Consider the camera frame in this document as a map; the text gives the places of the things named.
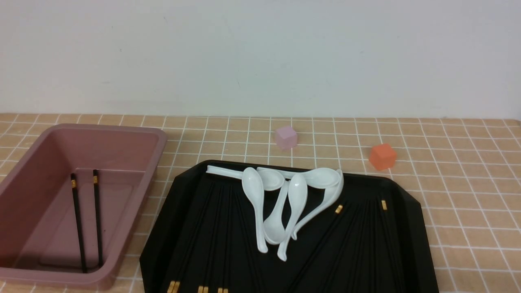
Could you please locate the black chopstick gold band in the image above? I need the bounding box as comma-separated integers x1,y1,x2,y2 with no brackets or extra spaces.
198,185,229,293
223,186,259,293
203,185,233,293
223,191,265,293
286,204,346,293
167,182,213,293
173,182,221,293
380,199,406,293

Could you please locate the pink cube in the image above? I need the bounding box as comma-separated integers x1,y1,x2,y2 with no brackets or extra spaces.
275,125,298,150

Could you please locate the white spoon left upright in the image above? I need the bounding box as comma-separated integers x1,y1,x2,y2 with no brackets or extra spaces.
241,167,268,254

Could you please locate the white spoon top left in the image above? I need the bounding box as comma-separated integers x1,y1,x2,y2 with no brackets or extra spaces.
206,165,285,191

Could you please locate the white spoon centre right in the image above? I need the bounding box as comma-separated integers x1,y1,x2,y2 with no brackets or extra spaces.
277,174,308,262

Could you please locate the white spoon top right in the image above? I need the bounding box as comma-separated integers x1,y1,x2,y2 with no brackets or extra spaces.
257,167,340,189

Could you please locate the white spoon bowl down centre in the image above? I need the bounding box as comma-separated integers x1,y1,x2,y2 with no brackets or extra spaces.
263,181,289,245

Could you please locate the white spoon far right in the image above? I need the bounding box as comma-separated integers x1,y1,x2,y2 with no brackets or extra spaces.
291,169,344,240

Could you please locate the orange cube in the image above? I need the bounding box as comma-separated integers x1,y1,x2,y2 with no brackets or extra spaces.
369,143,398,171

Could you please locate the black plastic tray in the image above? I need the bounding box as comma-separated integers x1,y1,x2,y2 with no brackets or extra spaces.
140,160,439,293

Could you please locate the black chopstick in bin right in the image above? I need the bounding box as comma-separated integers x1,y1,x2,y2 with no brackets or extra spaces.
93,169,103,268

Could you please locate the black chopstick in bin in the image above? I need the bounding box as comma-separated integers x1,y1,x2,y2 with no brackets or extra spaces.
93,169,103,268
70,173,88,274

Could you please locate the black chopstick in bin left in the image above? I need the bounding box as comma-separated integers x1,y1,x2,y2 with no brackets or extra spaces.
70,173,88,274

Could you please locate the pink plastic bin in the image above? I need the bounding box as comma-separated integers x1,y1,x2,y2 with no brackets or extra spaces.
0,124,167,291

